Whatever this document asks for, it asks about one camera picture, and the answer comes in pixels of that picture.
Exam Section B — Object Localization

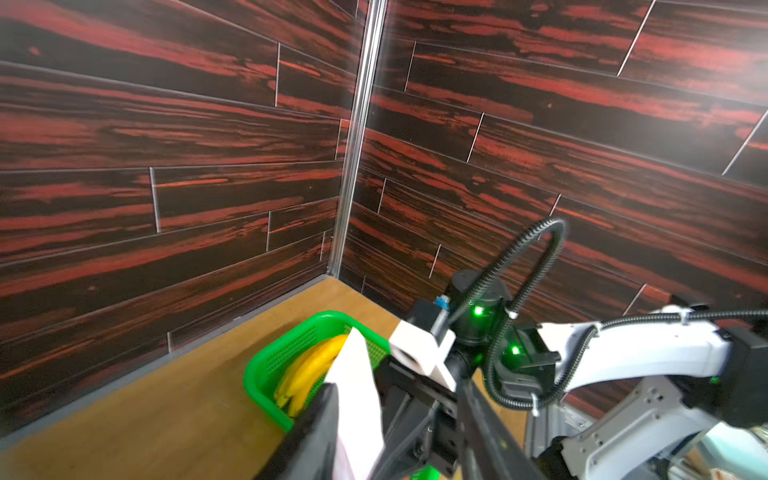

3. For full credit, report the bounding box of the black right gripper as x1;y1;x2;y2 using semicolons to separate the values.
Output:
372;270;561;479

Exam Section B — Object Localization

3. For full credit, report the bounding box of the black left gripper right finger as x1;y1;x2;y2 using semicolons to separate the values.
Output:
457;379;543;480

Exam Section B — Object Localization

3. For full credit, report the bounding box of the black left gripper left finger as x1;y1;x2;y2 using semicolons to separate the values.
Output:
254;383;339;480

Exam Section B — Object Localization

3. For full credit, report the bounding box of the pink printed plastic bag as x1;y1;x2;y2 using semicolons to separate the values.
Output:
328;329;384;479

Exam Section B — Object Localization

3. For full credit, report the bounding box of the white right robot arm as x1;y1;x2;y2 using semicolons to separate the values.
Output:
372;270;767;479

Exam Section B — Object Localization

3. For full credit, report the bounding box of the yellow banana bunch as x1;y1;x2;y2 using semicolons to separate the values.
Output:
274;334;348;419

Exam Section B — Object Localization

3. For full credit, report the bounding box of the green plastic basket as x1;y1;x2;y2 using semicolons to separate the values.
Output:
243;311;390;432

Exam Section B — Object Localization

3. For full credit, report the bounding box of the aluminium corner post right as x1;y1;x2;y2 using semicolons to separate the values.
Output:
328;0;388;279

